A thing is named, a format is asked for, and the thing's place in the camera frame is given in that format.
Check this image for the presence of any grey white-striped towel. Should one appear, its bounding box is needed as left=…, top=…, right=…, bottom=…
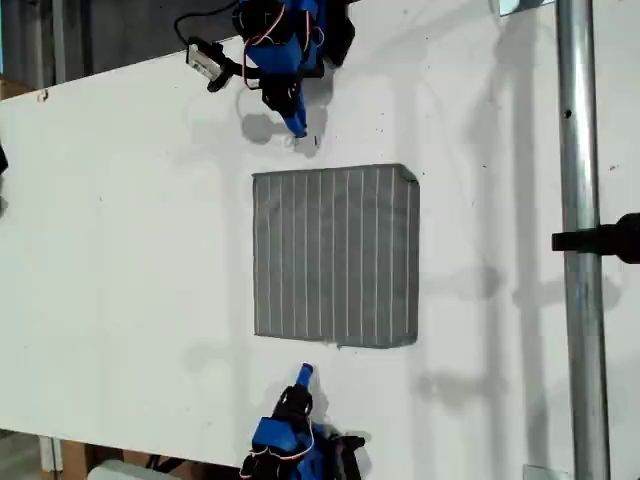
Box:
left=251, top=162, right=421, bottom=350

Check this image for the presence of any grey vertical beam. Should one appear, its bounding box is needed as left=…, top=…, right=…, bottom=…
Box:
left=51, top=0, right=67, bottom=85

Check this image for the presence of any white table leg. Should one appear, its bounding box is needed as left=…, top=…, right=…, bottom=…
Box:
left=39, top=435, right=64, bottom=472

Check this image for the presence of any brown cardboard box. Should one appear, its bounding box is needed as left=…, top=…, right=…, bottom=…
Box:
left=0, top=78, right=35, bottom=101

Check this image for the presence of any black clamp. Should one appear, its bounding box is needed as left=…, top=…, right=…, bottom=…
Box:
left=551, top=212, right=640, bottom=265

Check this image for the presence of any black camera stalk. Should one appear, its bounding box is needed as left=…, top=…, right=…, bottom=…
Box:
left=206, top=58, right=252, bottom=94

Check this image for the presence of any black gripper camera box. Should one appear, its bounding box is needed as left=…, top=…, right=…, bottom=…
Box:
left=186, top=37, right=224, bottom=81

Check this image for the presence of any black camera cable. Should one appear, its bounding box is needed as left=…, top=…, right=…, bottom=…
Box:
left=173, top=0, right=240, bottom=46

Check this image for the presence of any steel post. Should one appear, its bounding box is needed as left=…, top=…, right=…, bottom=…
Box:
left=554, top=0, right=612, bottom=480

